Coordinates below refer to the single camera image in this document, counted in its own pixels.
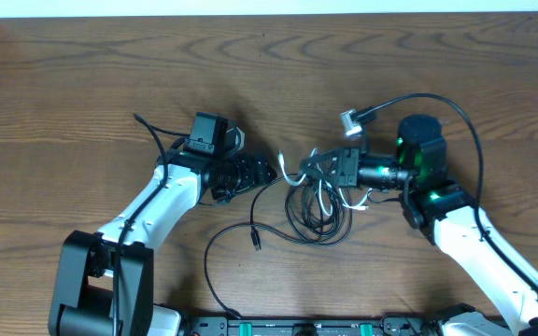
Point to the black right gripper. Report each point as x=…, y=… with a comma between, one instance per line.
x=349, y=166

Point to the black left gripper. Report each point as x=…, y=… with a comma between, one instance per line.
x=254, y=173

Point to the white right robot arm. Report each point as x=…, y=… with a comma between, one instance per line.
x=446, y=214

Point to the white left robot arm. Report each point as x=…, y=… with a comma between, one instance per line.
x=104, y=283

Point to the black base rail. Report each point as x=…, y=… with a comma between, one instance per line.
x=387, y=325

